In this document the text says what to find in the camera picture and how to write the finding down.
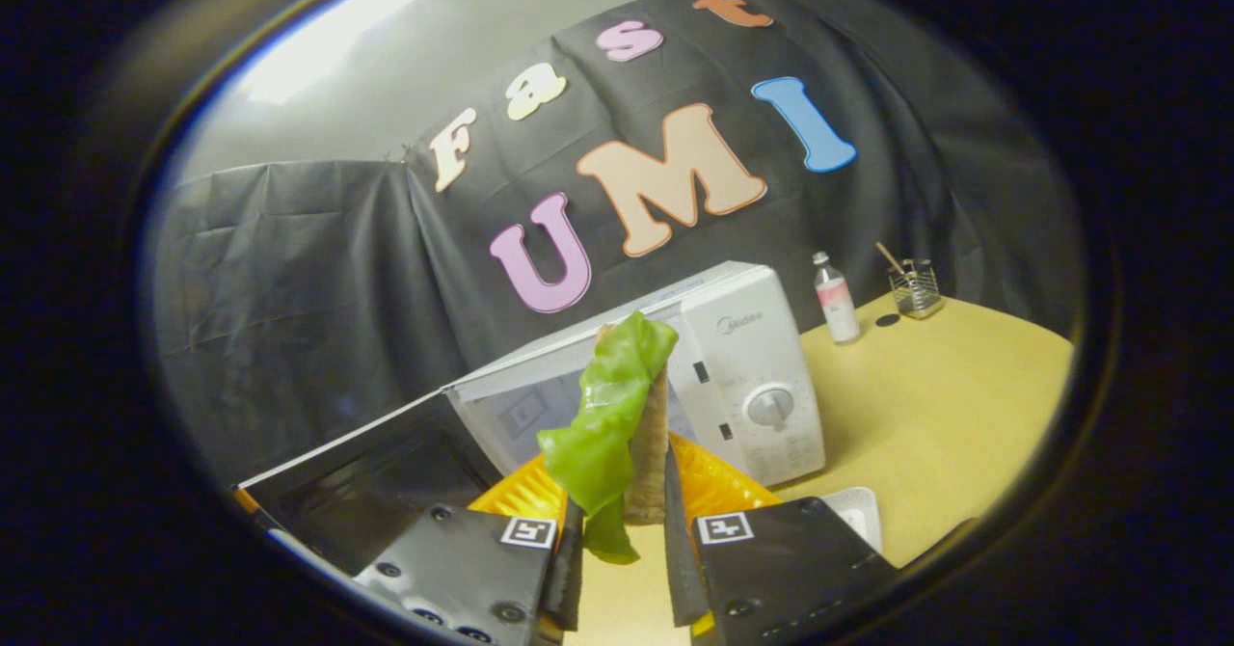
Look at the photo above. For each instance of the small black round cap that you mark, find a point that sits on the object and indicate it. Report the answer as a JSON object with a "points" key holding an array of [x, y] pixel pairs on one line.
{"points": [[887, 320]]}

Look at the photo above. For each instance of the white plastic tray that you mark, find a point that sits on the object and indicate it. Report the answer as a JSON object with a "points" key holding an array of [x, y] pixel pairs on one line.
{"points": [[858, 516]]}

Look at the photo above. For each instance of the white microwave oven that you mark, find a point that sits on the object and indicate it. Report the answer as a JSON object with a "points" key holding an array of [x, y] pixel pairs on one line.
{"points": [[742, 357]]}

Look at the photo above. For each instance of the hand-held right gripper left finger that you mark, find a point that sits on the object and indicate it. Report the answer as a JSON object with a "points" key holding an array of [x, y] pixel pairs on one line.
{"points": [[569, 569]]}

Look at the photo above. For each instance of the small clear glass cup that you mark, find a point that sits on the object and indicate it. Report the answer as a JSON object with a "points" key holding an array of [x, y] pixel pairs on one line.
{"points": [[916, 291]]}

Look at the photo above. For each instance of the lettuce sandwich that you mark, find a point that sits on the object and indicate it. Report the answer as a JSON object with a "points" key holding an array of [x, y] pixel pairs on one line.
{"points": [[607, 415]]}

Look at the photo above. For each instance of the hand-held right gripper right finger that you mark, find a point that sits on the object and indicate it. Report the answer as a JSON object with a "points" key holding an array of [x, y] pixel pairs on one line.
{"points": [[680, 569]]}

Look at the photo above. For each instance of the small clear bottle pink label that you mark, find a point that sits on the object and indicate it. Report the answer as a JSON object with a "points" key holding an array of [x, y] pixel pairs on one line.
{"points": [[837, 304]]}

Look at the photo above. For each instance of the black backdrop cloth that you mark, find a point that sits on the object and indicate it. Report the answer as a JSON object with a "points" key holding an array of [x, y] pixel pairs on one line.
{"points": [[337, 270]]}

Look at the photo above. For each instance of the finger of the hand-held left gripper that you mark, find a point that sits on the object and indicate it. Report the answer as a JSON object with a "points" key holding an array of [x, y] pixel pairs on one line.
{"points": [[245, 499]]}

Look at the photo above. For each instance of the wooden stick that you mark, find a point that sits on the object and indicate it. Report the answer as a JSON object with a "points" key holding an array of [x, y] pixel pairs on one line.
{"points": [[889, 256]]}

